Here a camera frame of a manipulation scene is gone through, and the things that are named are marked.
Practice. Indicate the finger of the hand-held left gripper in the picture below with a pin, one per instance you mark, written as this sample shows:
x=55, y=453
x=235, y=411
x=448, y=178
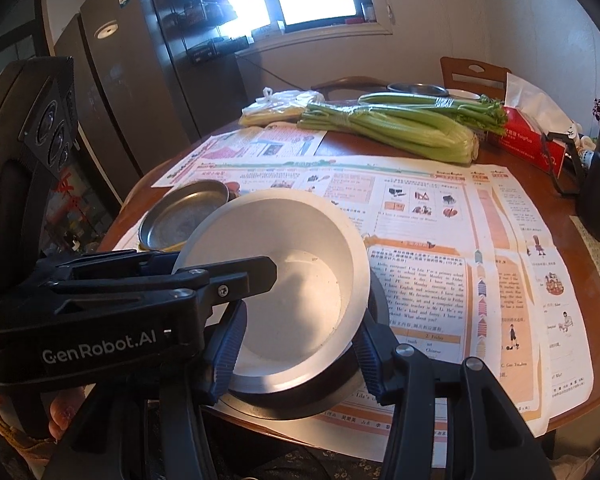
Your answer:
x=240, y=272
x=115, y=264

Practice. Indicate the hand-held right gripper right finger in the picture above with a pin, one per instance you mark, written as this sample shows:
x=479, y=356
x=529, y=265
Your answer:
x=372, y=360

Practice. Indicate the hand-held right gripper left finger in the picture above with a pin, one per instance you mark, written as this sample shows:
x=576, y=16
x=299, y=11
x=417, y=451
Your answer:
x=225, y=355

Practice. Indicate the yellow shell-shaped plate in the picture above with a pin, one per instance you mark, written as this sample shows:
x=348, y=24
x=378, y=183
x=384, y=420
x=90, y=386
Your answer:
x=165, y=249

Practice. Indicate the stainless steel bowl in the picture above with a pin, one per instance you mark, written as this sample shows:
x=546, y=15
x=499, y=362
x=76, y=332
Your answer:
x=330, y=395

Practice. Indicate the large red paper bowl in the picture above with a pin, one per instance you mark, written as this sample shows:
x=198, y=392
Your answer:
x=300, y=240

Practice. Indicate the round steel pan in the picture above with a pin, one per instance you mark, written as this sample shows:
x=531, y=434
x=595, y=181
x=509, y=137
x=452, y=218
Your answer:
x=180, y=220

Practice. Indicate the pink plastic plate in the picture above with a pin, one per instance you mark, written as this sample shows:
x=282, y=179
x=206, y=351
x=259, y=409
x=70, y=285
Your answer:
x=232, y=190

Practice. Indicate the person's left hand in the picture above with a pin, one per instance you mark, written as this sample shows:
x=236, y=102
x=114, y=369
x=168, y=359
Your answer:
x=65, y=412

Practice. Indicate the pink printed newspaper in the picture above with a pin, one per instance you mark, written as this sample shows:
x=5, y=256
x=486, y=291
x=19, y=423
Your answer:
x=260, y=147

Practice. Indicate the large printed newspaper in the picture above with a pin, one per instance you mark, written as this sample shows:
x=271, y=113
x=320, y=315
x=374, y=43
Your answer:
x=430, y=240

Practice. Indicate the plastic bag of noodles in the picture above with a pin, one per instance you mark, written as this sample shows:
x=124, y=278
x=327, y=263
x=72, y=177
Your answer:
x=275, y=107

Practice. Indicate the grey refrigerator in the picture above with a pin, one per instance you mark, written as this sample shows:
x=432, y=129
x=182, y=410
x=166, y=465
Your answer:
x=120, y=85

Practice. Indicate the celery bunch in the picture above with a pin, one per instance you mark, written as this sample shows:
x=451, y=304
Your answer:
x=395, y=125

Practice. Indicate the curved-back wooden chair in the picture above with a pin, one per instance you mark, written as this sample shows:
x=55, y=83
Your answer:
x=350, y=82

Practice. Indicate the steel basin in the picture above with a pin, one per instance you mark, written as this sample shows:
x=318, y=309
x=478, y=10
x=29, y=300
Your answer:
x=415, y=89

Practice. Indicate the red tissue box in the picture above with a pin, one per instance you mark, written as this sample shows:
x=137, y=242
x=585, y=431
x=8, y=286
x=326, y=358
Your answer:
x=520, y=135

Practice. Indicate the white ceramic bowl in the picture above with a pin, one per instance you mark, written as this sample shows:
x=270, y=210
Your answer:
x=464, y=94

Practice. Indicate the brown wooden chair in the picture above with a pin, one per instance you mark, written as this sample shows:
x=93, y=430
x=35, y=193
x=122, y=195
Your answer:
x=472, y=70

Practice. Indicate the beaded ornament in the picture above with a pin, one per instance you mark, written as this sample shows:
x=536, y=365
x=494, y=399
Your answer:
x=598, y=109

